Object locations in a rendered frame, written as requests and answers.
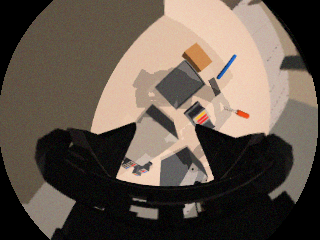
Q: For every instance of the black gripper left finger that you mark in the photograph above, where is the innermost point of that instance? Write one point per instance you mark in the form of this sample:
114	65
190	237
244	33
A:
108	148

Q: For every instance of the olive-grey flat panel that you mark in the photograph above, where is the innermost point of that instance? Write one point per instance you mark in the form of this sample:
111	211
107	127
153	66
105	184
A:
58	73

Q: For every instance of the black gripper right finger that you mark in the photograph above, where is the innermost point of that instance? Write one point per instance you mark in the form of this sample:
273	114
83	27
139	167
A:
223	151

